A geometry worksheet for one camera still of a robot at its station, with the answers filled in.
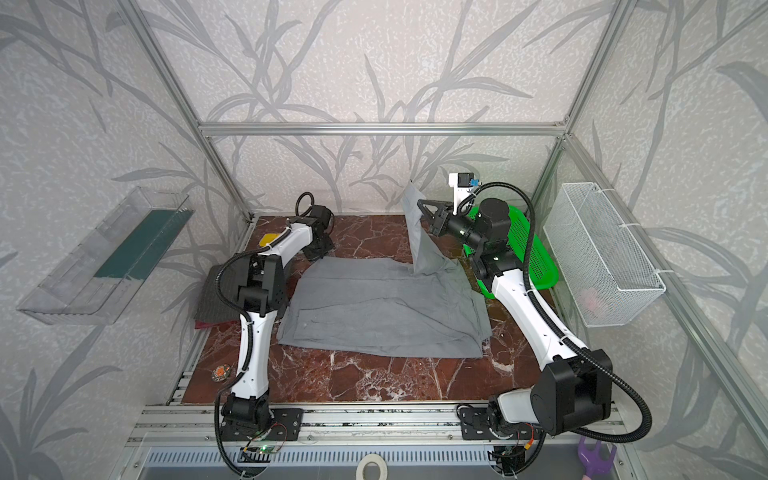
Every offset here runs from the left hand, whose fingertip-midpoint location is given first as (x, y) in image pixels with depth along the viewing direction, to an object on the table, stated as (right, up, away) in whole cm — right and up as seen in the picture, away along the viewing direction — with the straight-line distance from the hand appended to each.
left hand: (328, 242), depth 109 cm
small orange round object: (-23, -36, -27) cm, 51 cm away
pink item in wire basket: (+74, -14, -34) cm, 83 cm away
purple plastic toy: (+72, -51, -40) cm, 97 cm away
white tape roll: (+20, -51, -39) cm, 67 cm away
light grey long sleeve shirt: (+34, -20, -14) cm, 42 cm away
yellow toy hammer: (-25, +1, +6) cm, 26 cm away
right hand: (+32, +11, -39) cm, 51 cm away
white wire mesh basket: (+70, -6, -47) cm, 85 cm away
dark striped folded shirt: (-32, -20, -18) cm, 42 cm away
